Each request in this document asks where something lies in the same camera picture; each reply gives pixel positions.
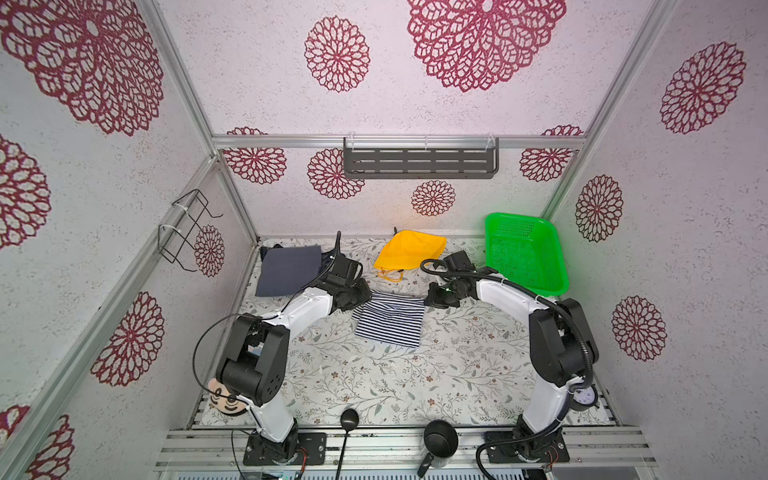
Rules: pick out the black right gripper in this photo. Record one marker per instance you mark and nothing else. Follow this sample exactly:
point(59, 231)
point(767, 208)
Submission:
point(439, 294)

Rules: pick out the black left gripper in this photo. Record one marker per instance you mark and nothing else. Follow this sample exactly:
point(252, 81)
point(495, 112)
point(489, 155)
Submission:
point(366, 294)

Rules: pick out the striped tank top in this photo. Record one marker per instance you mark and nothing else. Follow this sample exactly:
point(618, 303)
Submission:
point(391, 318)

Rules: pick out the grey blue tank top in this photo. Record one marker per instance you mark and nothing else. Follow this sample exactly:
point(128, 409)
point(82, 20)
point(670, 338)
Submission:
point(289, 270)

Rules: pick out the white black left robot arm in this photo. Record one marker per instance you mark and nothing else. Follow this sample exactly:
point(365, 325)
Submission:
point(253, 364)

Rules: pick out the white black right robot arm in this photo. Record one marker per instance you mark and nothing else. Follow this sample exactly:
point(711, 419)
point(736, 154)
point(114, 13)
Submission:
point(561, 348)

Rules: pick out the yellow fabric hat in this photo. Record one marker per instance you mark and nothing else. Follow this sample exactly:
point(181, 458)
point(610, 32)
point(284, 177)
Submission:
point(405, 252)

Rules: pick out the green plastic basket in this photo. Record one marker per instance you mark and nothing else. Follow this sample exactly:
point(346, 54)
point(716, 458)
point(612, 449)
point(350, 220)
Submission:
point(527, 251)

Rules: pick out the black ladle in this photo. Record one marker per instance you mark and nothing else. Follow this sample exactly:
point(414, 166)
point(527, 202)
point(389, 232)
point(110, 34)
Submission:
point(349, 421)

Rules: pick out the cartoon boy plush doll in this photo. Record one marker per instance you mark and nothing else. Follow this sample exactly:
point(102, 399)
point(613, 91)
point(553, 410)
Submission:
point(222, 400)

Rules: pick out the round pressure gauge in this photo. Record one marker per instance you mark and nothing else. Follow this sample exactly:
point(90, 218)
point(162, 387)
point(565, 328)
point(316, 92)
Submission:
point(583, 399)

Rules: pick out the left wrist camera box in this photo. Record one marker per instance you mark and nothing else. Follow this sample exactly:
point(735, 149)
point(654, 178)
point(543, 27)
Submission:
point(344, 272)

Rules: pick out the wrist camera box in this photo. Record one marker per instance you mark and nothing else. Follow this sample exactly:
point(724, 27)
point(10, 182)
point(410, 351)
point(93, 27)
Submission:
point(344, 272)
point(458, 263)

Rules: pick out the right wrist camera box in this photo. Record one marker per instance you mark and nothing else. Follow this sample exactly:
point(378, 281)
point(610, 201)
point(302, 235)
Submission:
point(458, 263)

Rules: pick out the grey wall shelf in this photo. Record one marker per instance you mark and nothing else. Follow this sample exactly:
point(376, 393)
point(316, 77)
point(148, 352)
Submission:
point(426, 163)

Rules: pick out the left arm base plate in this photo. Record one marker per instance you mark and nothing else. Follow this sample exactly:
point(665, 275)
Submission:
point(308, 449)

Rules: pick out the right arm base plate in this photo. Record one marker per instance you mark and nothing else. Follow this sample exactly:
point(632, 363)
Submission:
point(550, 449)

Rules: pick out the black wire wall rack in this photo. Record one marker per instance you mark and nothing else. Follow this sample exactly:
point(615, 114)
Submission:
point(192, 242)

